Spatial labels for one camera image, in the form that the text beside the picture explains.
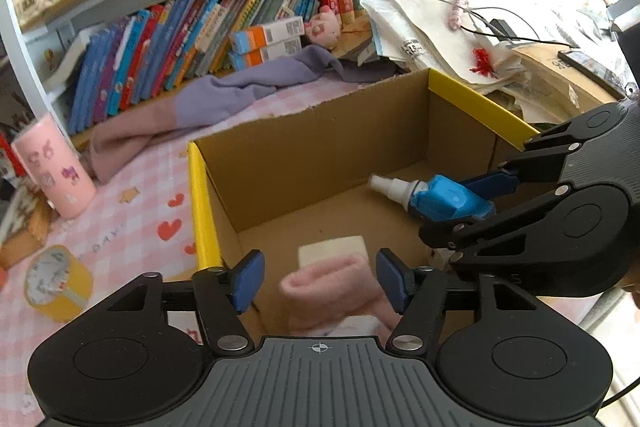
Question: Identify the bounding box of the orange white box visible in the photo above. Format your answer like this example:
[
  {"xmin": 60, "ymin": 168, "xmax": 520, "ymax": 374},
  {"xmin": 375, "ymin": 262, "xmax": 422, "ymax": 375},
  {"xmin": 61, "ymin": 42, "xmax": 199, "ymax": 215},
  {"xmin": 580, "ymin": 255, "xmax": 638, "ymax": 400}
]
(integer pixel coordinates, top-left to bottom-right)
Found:
[
  {"xmin": 230, "ymin": 16, "xmax": 305, "ymax": 54},
  {"xmin": 229, "ymin": 36, "xmax": 302, "ymax": 72}
]

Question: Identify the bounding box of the white paper bags stack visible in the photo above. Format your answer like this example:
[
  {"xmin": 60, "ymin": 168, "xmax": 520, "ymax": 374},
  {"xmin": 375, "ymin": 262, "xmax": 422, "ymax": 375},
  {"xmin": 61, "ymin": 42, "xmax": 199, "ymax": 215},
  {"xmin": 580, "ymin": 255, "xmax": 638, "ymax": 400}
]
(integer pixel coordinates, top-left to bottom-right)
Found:
[{"xmin": 360, "ymin": 0, "xmax": 525, "ymax": 94}]

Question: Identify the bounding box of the white spray bottle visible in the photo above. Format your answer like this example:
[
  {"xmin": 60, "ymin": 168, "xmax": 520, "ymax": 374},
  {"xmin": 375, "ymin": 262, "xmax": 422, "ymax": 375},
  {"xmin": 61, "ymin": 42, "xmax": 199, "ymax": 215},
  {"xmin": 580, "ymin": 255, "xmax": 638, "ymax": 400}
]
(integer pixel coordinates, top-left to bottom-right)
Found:
[{"xmin": 368, "ymin": 174, "xmax": 428, "ymax": 211}]

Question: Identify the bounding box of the yellow tape roll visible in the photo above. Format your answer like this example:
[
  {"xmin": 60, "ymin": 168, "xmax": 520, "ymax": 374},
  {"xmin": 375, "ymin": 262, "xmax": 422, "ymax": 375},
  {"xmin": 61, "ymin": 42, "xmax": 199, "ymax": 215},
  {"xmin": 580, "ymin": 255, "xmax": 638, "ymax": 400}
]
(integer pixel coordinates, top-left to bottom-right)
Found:
[{"xmin": 24, "ymin": 245, "xmax": 93, "ymax": 323}]

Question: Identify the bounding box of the pink checkered tablecloth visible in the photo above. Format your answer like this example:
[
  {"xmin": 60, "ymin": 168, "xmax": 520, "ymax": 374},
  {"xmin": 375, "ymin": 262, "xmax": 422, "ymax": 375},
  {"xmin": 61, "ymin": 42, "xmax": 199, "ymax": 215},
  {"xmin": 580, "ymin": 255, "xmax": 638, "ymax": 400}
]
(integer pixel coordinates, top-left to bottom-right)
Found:
[{"xmin": 0, "ymin": 70, "xmax": 362, "ymax": 427}]

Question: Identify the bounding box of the lower orange white box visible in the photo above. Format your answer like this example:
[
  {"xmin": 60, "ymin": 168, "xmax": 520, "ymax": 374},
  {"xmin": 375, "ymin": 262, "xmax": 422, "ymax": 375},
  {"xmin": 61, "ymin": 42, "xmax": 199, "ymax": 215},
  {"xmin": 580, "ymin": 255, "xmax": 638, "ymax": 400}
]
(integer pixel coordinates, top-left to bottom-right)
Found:
[{"xmin": 229, "ymin": 36, "xmax": 302, "ymax": 72}]

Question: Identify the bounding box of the blue object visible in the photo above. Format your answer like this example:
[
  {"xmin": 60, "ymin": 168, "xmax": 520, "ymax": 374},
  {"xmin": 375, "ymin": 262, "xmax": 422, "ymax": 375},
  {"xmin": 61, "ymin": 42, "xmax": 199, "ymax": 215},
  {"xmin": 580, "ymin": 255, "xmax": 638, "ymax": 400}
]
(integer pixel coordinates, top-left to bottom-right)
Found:
[{"xmin": 408, "ymin": 174, "xmax": 496, "ymax": 222}]

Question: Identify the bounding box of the black smartphone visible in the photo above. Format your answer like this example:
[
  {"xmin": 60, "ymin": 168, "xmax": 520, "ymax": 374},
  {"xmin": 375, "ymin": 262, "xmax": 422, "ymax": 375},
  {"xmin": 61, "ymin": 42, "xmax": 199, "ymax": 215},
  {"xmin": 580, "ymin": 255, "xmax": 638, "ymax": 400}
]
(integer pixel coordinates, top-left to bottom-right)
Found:
[{"xmin": 558, "ymin": 49, "xmax": 637, "ymax": 100}]

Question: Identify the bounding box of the pink plush toy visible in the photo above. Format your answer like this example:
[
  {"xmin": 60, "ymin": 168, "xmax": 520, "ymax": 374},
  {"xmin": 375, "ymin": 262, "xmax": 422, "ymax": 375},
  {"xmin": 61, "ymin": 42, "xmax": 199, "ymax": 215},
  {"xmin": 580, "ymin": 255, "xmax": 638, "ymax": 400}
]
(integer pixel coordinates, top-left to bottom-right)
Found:
[{"xmin": 279, "ymin": 254, "xmax": 400, "ymax": 341}]

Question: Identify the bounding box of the pink cylindrical container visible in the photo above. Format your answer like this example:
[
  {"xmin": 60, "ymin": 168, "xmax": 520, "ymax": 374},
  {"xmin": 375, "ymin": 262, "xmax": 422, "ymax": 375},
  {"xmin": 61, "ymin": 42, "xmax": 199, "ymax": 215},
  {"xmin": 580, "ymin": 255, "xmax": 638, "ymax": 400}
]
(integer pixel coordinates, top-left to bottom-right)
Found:
[{"xmin": 11, "ymin": 114, "xmax": 96, "ymax": 219}]

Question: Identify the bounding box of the wooden chess board box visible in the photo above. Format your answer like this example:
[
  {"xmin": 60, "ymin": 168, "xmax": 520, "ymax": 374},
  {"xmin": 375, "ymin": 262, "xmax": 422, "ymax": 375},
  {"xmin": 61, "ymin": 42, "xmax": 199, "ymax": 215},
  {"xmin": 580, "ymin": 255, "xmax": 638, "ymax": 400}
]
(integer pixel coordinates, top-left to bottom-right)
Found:
[{"xmin": 0, "ymin": 185, "xmax": 53, "ymax": 270}]

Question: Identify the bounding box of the small white charger plug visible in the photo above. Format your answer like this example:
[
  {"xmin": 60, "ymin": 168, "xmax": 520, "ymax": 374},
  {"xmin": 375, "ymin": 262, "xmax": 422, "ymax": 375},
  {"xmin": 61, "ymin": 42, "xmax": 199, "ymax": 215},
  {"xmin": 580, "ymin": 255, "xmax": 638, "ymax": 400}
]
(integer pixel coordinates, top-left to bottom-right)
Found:
[{"xmin": 326, "ymin": 315, "xmax": 381, "ymax": 337}]

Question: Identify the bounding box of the pink pig plush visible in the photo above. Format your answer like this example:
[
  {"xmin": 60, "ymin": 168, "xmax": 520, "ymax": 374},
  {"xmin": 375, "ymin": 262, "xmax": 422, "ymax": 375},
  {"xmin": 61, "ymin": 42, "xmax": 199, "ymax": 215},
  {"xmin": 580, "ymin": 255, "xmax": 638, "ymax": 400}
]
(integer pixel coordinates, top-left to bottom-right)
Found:
[{"xmin": 305, "ymin": 5, "xmax": 342, "ymax": 50}]

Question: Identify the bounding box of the pink purple cloth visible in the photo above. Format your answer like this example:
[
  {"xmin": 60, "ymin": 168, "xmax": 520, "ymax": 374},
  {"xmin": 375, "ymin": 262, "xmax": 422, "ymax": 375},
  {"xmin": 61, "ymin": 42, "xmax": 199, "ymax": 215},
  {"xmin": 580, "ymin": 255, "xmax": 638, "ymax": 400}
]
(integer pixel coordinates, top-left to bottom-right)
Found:
[{"xmin": 80, "ymin": 44, "xmax": 398, "ymax": 183}]

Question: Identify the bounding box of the white sponge block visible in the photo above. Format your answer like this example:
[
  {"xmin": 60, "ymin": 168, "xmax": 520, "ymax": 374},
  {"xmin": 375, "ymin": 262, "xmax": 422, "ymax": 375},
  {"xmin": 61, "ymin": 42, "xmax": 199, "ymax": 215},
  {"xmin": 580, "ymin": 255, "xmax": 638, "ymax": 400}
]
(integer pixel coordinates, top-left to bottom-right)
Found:
[{"xmin": 297, "ymin": 235, "xmax": 369, "ymax": 268}]

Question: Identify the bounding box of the yellow cardboard box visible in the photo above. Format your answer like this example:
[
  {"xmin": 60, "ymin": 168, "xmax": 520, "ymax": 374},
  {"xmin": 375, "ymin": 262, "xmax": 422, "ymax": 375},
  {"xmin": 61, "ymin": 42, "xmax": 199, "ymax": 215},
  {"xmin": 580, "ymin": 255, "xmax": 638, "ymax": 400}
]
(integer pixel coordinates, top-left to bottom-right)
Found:
[{"xmin": 189, "ymin": 70, "xmax": 535, "ymax": 339}]

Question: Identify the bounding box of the upper orange white box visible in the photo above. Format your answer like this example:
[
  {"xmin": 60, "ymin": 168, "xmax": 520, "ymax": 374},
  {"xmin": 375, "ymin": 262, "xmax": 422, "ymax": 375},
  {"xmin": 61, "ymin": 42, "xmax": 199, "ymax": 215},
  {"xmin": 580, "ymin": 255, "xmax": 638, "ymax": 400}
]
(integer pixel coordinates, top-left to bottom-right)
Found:
[{"xmin": 230, "ymin": 16, "xmax": 305, "ymax": 54}]

